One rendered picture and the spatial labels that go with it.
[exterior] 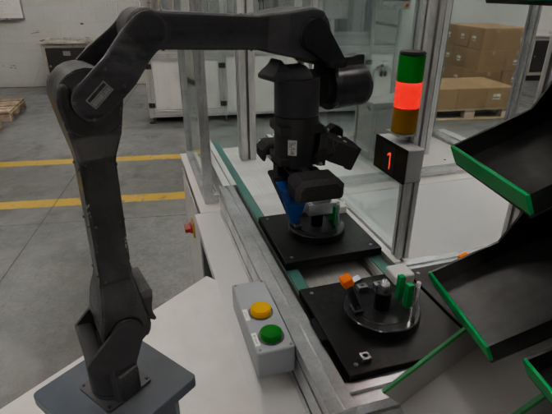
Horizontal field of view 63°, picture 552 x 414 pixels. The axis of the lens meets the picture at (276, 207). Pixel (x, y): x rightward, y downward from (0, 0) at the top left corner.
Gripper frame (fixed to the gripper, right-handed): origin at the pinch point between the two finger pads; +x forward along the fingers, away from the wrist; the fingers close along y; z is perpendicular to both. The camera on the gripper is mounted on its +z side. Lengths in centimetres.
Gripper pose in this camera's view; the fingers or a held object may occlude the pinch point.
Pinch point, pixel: (294, 200)
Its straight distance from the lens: 62.4
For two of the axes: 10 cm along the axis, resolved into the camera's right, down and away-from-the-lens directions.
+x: 0.0, 9.0, 4.3
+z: 9.6, -1.2, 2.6
